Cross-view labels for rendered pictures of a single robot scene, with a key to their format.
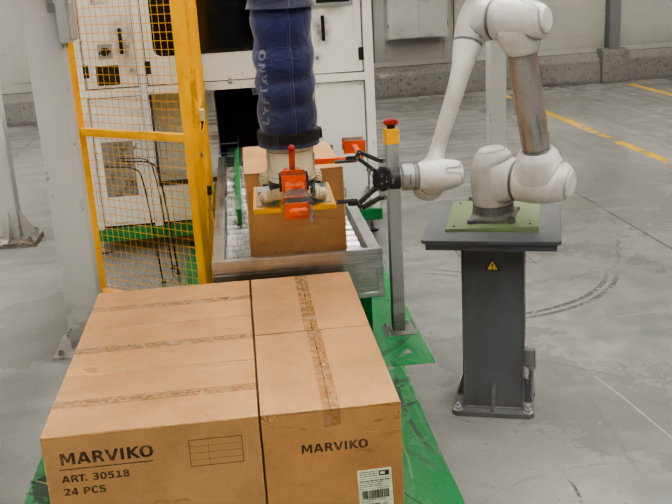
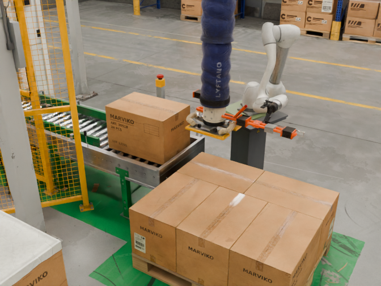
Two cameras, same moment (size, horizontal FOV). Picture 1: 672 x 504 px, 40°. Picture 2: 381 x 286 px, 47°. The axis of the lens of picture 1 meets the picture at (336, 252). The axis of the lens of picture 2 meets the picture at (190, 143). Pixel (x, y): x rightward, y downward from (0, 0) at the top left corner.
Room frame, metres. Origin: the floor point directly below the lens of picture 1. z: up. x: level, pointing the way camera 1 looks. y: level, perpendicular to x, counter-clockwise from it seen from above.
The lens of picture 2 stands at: (1.56, 2.68, 2.35)
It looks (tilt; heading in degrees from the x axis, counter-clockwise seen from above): 27 degrees down; 308
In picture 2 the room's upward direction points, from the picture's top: straight up
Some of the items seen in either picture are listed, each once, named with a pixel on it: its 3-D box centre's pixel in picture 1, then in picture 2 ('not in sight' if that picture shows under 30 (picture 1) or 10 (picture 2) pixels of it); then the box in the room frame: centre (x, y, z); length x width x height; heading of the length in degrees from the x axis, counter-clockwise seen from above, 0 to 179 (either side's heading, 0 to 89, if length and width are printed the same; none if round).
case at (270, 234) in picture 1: (292, 200); (148, 126); (3.95, 0.18, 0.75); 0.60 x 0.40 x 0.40; 6
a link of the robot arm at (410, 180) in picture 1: (408, 176); (274, 105); (2.99, -0.25, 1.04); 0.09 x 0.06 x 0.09; 4
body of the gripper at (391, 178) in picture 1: (386, 178); (270, 109); (2.98, -0.18, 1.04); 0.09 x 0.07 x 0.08; 94
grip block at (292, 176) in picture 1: (293, 181); (243, 120); (3.04, 0.13, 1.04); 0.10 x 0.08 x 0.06; 94
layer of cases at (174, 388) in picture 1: (229, 391); (235, 222); (2.90, 0.39, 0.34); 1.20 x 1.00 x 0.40; 5
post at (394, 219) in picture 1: (394, 232); (161, 126); (4.21, -0.29, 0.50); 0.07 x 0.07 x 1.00; 5
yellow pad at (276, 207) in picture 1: (266, 195); (207, 129); (3.28, 0.24, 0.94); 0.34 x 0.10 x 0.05; 4
